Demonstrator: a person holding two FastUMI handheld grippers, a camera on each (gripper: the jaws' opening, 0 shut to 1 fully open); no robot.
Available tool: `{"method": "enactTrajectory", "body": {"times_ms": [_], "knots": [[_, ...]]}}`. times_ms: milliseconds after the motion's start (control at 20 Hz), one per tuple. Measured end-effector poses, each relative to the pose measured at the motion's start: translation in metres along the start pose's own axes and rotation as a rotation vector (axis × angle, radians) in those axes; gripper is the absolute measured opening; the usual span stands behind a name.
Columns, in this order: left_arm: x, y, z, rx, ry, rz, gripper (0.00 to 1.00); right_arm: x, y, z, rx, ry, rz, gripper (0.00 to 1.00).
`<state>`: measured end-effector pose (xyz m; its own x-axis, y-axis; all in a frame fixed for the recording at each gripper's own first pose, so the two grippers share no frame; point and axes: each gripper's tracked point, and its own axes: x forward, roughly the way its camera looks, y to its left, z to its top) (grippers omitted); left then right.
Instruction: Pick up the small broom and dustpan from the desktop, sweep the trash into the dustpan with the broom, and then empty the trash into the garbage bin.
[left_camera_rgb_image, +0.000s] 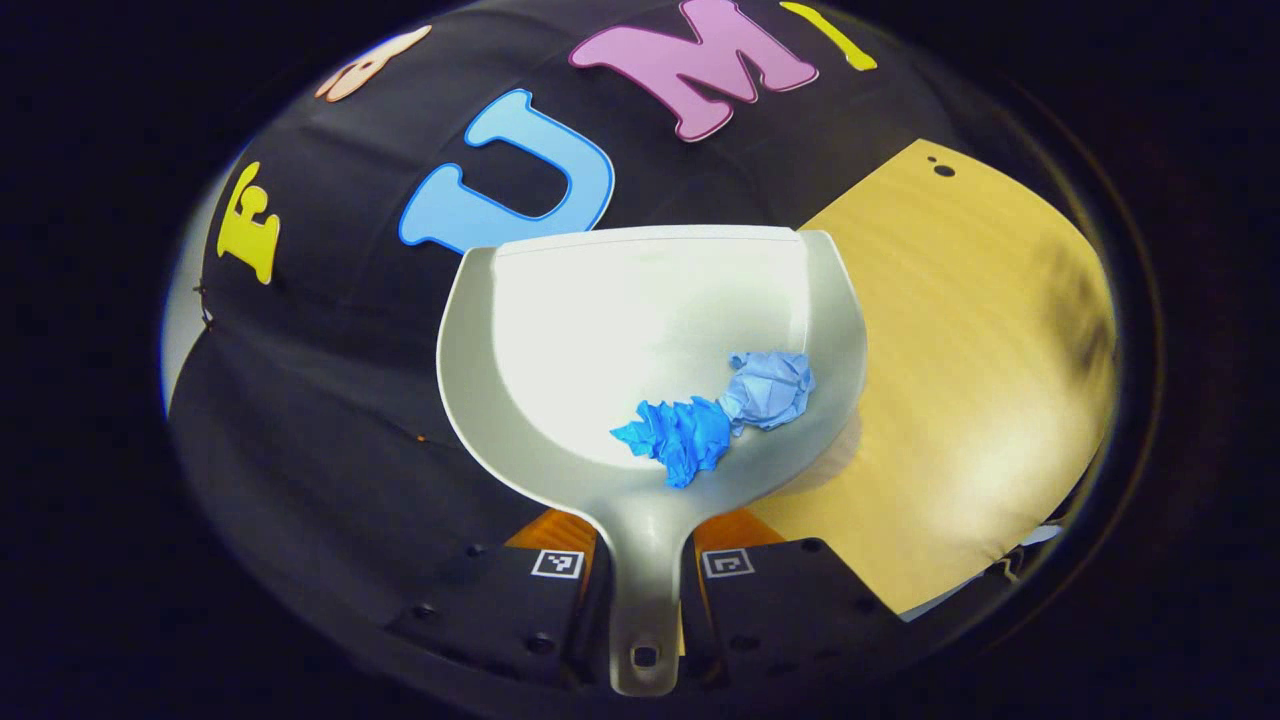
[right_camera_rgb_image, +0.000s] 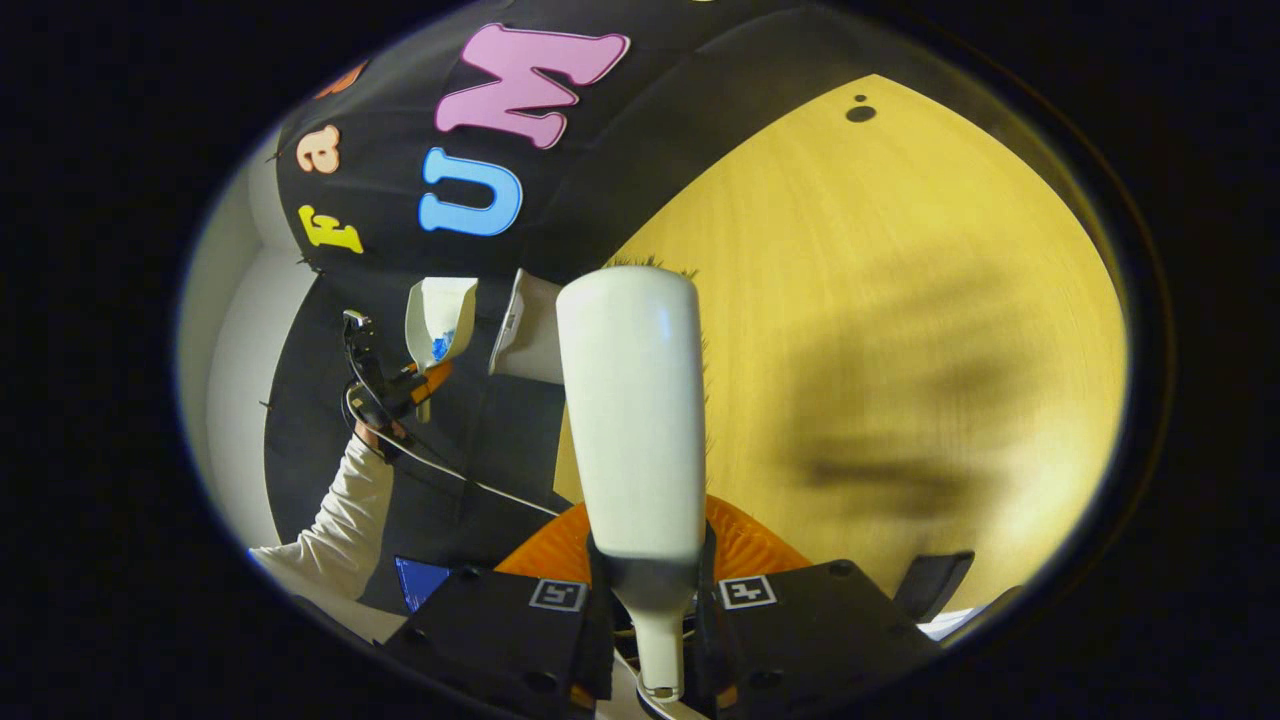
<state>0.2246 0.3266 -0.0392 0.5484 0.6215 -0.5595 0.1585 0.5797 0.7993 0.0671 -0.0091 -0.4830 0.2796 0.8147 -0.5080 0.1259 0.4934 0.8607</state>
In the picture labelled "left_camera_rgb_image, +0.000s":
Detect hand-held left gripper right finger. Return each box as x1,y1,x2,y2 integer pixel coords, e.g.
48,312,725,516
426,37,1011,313
680,508,907,693

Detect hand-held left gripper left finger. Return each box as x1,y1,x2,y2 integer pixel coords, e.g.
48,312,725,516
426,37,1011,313
385,508,613,693

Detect dark blue paper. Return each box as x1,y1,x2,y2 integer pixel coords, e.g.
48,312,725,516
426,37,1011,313
610,397,737,490

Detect light blue paper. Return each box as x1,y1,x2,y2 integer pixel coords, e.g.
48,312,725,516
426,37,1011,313
720,349,817,434

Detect white dustpan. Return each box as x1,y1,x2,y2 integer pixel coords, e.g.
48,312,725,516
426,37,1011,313
435,225,869,698

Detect black backdrop cloth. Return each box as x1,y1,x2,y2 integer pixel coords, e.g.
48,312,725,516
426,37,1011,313
165,0,1001,646

